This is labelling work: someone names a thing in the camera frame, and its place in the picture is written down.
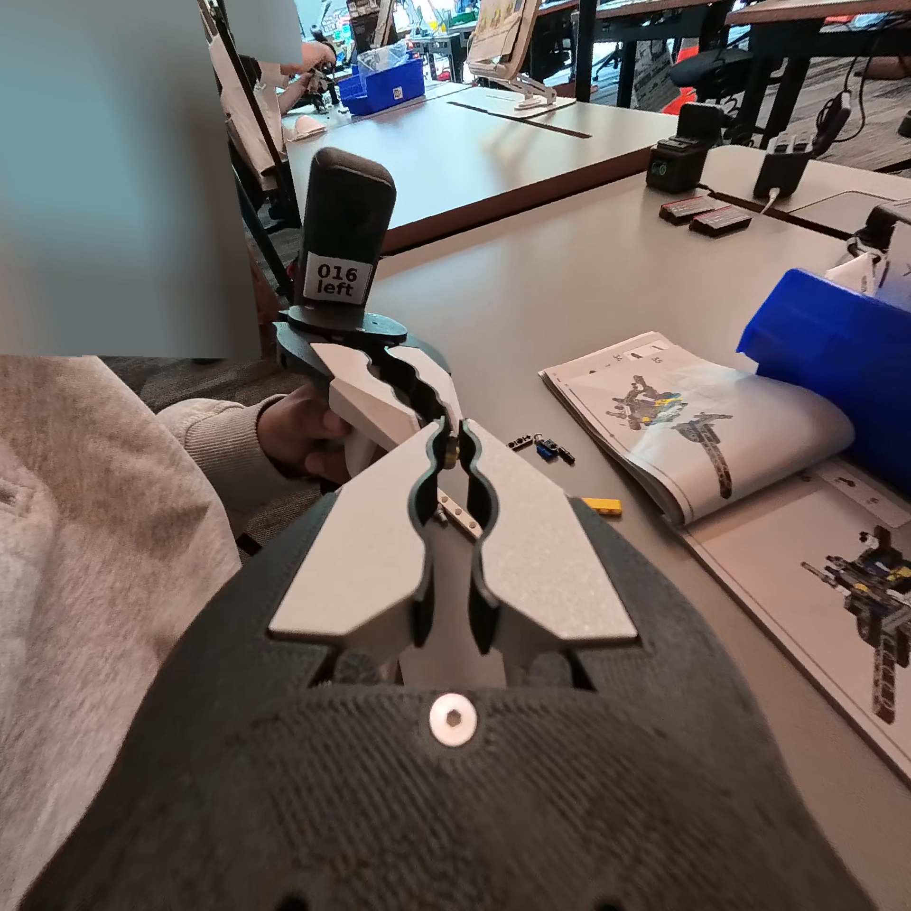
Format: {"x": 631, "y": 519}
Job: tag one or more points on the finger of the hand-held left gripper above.
{"x": 430, "y": 370}
{"x": 363, "y": 391}

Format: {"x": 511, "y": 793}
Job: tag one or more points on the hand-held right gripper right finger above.
{"x": 555, "y": 569}

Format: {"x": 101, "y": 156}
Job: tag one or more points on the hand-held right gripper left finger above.
{"x": 349, "y": 562}

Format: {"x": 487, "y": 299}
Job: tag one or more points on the small yellow lego piece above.
{"x": 452, "y": 455}

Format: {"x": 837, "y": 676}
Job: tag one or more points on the person's left forearm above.
{"x": 213, "y": 441}

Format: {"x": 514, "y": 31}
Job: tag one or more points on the yellow lego plate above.
{"x": 601, "y": 505}

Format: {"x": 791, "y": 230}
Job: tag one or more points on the white lego beam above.
{"x": 459, "y": 514}

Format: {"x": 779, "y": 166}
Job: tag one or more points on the blue lego piece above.
{"x": 545, "y": 448}

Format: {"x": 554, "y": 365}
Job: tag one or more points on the black lego model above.
{"x": 319, "y": 89}

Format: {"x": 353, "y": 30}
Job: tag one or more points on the lego instruction booklet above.
{"x": 747, "y": 441}

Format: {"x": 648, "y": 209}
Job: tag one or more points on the person's left hand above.
{"x": 299, "y": 427}

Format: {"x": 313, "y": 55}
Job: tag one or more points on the grey desk with wooden edge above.
{"x": 462, "y": 156}

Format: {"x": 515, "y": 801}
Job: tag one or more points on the blue storage bin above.
{"x": 384, "y": 89}

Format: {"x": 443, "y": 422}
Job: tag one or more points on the white document stand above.
{"x": 530, "y": 89}

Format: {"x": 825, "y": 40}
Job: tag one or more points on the flat black battery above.
{"x": 720, "y": 221}
{"x": 687, "y": 208}

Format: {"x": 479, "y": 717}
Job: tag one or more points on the black battery case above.
{"x": 672, "y": 169}

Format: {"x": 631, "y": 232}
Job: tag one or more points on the blue plastic bin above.
{"x": 818, "y": 356}

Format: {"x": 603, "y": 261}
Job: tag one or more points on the long wooden desk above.
{"x": 818, "y": 11}
{"x": 626, "y": 7}

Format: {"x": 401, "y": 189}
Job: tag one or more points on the black office chair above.
{"x": 712, "y": 67}

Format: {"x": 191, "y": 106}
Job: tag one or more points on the black battery charger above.
{"x": 779, "y": 171}

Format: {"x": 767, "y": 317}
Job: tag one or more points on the white plastic bag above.
{"x": 858, "y": 272}

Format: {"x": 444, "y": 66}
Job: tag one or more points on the black box device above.
{"x": 886, "y": 228}

